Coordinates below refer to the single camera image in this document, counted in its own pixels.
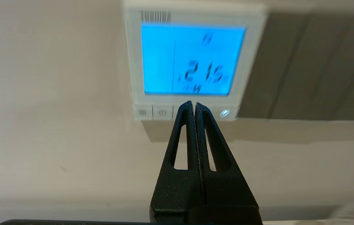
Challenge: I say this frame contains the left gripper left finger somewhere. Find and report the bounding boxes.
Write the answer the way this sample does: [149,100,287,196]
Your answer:
[150,101,203,224]

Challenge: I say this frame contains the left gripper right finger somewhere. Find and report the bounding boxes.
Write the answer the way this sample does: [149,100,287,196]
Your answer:
[195,102,258,207]

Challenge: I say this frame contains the white wall thermostat panel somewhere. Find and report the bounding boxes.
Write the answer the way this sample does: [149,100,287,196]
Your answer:
[122,0,269,122]

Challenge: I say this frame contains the dark grey triple rocker switch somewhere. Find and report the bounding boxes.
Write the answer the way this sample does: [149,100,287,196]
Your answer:
[238,12,354,121]

